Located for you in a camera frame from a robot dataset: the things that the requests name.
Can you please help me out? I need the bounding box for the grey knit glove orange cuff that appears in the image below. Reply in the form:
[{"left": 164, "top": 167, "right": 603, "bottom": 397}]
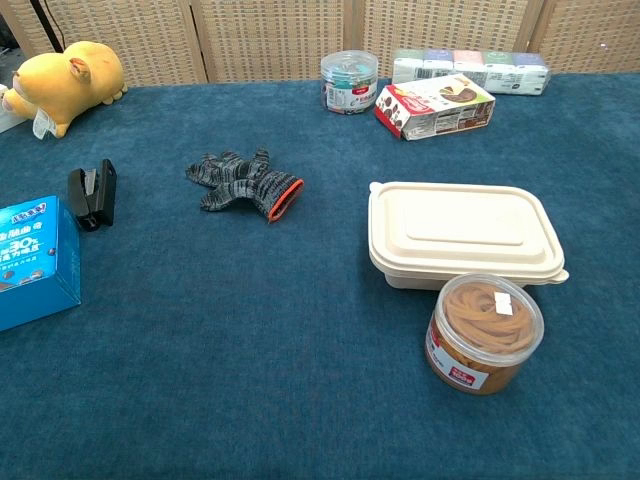
[{"left": 185, "top": 147, "right": 306, "bottom": 225}]

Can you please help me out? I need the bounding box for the blue table cloth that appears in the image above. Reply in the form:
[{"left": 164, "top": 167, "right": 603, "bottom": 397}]
[{"left": 0, "top": 72, "right": 640, "bottom": 480}]

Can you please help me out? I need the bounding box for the beige lidded lunch box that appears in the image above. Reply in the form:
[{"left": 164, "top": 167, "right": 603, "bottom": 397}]
[{"left": 368, "top": 181, "right": 571, "bottom": 291}]

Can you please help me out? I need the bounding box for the clear jar of binder clips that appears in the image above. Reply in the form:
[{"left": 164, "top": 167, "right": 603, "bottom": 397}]
[{"left": 319, "top": 49, "right": 380, "bottom": 115}]

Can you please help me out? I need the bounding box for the red white cookie box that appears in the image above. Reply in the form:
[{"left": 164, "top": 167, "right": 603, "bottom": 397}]
[{"left": 374, "top": 73, "right": 497, "bottom": 142}]

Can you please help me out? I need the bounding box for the clear jar of rubber bands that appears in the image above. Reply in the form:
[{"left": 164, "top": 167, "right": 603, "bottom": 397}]
[{"left": 424, "top": 272, "right": 545, "bottom": 396}]

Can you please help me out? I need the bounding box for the woven folding screen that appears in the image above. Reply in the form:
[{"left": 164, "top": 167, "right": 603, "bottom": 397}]
[{"left": 0, "top": 0, "right": 640, "bottom": 86}]

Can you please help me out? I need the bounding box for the black stapler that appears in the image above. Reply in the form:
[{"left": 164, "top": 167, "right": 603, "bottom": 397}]
[{"left": 67, "top": 158, "right": 118, "bottom": 234}]

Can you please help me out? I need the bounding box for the multicolour tissue pack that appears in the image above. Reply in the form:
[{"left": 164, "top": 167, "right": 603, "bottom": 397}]
[{"left": 391, "top": 48, "right": 553, "bottom": 97}]

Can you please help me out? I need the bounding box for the yellow plush toy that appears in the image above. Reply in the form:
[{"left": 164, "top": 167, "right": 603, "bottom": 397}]
[{"left": 1, "top": 40, "right": 129, "bottom": 141}]

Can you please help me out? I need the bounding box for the blue cookie box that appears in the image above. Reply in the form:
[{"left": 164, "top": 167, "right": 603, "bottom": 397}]
[{"left": 0, "top": 195, "right": 83, "bottom": 333}]

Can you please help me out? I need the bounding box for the black tripod stand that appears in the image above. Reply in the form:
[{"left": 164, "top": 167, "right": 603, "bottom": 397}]
[{"left": 28, "top": 0, "right": 66, "bottom": 54}]

